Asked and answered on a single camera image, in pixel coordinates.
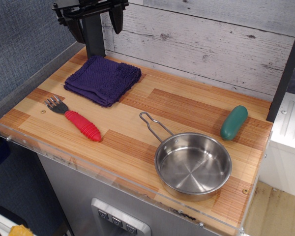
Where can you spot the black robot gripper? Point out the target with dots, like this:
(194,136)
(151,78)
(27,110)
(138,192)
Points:
(74,10)

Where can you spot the green toy cucumber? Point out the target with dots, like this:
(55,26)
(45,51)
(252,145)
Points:
(233,122)

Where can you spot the folded purple towel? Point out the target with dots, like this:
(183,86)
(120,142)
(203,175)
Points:
(103,81)

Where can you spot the clear acrylic edge guard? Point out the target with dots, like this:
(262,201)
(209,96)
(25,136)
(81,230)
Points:
(75,182)

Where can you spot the small stainless steel pan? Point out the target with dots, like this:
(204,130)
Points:
(192,166)

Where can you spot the silver dispenser button panel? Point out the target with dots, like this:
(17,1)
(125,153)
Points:
(119,218)

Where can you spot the yellow object at corner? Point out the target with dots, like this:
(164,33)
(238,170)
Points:
(20,230)

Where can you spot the white side cabinet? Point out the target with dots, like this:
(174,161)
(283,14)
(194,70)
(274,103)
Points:
(278,166)

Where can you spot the dark grey vertical post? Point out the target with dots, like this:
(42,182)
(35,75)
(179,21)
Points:
(93,34)

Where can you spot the fork with red handle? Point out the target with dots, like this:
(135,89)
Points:
(85,126)

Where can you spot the dark grey right post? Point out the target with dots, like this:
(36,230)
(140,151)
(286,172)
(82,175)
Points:
(283,85)

